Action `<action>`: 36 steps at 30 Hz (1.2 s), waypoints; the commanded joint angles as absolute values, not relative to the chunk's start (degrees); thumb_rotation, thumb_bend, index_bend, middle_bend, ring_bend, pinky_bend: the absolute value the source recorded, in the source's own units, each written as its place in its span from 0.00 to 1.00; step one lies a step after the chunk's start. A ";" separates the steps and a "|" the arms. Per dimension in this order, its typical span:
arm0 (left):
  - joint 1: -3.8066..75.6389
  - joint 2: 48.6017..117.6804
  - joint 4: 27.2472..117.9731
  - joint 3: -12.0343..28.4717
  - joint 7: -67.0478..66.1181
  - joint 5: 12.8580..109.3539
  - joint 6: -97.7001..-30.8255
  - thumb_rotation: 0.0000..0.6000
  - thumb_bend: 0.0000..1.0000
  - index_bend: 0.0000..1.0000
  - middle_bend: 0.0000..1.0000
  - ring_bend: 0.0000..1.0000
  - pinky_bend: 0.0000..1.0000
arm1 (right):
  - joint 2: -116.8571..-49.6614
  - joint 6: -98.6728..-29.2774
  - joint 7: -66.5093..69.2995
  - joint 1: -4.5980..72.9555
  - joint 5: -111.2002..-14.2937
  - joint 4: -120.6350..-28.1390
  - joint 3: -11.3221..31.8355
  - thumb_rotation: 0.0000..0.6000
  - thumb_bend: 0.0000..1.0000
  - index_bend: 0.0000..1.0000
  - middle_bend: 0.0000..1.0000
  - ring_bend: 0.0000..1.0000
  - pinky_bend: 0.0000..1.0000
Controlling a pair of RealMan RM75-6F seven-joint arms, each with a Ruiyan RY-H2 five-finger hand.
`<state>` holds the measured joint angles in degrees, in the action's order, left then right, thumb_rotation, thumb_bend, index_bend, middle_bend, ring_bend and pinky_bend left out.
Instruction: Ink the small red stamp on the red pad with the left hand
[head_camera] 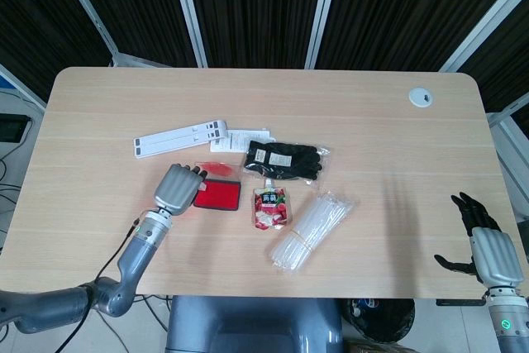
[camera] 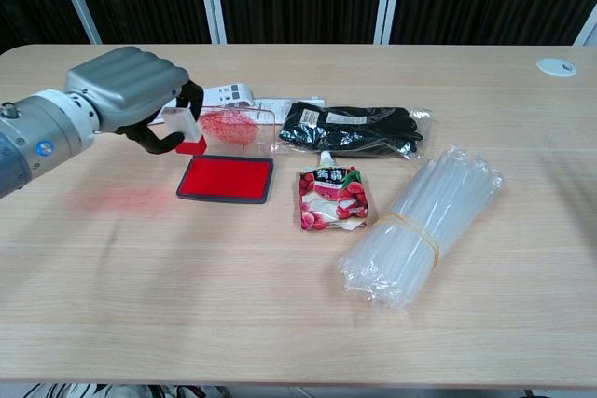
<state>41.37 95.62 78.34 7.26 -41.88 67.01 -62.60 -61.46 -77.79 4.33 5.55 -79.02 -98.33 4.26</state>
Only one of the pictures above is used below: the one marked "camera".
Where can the white red stamp block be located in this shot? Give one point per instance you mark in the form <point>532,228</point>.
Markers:
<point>184,120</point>

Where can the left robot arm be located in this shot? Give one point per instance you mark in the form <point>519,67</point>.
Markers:
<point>42,137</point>

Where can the black gloves in plastic bag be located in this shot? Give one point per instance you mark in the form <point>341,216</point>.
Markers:
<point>350,130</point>

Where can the red ink pad clear lid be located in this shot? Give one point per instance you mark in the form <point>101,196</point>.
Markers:
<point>224,179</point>

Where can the red lychee jelly pouch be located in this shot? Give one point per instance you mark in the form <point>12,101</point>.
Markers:
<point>326,197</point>

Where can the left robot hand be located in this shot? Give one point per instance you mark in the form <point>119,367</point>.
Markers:
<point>130,86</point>

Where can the bundle of clear plastic sticks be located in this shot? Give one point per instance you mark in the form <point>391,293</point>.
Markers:
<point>420,239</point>

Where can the yellow rubber band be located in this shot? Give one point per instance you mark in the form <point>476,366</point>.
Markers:
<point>397,215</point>

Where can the white folding stand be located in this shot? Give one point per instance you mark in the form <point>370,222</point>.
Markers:
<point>231,90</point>

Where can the white printed paper leaflet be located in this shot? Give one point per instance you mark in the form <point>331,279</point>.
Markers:
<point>275,106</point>

